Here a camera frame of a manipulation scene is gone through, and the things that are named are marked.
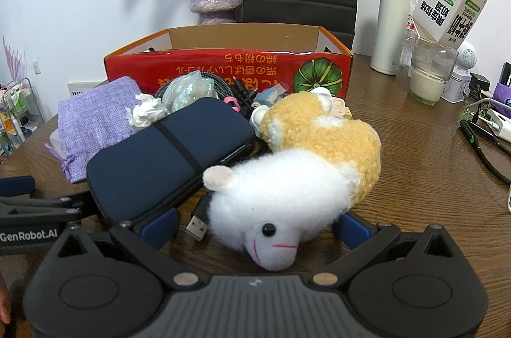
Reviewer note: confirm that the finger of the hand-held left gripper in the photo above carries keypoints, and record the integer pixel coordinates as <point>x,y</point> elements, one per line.
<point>16,185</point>
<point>40,207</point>

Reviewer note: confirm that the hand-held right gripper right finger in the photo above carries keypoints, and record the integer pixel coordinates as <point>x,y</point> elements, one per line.
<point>353,230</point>

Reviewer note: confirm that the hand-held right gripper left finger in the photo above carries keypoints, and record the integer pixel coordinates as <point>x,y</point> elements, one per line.
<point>159,228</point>

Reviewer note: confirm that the navy fabric pouch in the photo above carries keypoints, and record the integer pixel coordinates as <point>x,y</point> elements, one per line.
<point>159,154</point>

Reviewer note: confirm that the white yellow plush sheep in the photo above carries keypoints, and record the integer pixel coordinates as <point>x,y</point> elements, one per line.
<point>287,186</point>

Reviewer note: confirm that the white tissue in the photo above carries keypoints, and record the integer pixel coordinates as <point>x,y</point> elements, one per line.
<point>145,112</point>

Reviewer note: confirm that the small cream box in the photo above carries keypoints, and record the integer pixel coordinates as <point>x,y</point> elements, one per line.
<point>342,109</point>

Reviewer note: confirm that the iridescent plastic bag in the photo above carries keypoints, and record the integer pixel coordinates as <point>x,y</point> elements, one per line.
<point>187,90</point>

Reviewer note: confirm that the red cardboard box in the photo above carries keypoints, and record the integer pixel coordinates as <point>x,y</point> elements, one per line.
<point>199,62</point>

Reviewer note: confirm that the wooden desktop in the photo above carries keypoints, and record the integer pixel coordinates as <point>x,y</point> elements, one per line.
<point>419,182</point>

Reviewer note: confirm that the person's left hand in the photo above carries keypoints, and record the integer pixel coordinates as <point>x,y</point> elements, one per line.
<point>3,302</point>

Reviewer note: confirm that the pink dried grass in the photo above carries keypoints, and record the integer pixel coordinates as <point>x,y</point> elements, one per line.
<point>14,60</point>

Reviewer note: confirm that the small clear plastic packet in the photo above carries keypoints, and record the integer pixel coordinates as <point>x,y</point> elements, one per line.
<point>268,96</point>

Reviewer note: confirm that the glass of milk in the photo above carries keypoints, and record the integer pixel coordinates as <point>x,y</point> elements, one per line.
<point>429,82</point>

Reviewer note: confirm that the white power bank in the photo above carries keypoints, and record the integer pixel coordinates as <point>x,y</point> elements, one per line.
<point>503,126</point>

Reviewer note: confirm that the black adapter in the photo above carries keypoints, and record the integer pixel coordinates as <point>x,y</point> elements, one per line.
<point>479,82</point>

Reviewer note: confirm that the purple tissue box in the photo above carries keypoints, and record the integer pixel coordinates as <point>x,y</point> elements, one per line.
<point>504,94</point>

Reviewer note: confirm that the white round speaker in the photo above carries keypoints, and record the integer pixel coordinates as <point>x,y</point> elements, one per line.
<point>468,56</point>

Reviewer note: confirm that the white thermos bottle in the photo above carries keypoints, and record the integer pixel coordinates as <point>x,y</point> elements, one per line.
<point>389,23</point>

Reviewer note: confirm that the black tube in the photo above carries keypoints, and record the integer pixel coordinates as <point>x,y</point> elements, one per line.
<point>506,74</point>

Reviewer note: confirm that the white wall outlet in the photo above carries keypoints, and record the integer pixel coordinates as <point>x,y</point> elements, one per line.
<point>37,67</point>

